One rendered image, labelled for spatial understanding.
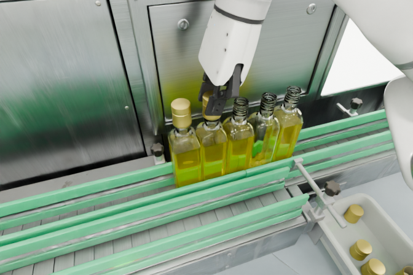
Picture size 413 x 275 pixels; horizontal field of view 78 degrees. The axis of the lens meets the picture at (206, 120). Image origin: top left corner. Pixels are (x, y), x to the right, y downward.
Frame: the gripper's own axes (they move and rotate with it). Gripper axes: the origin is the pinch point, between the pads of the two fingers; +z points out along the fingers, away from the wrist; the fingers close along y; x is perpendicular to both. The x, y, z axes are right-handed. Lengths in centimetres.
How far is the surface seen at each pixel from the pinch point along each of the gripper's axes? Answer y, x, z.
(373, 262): 26, 38, 25
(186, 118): 1.7, -4.5, 3.1
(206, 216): 7.2, 4.0, 27.8
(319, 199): 14.6, 23.4, 14.3
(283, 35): -12.7, 19.2, -9.0
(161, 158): -4.7, -5.4, 20.4
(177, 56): -12.5, -3.9, -1.6
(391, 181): 7, 67, 24
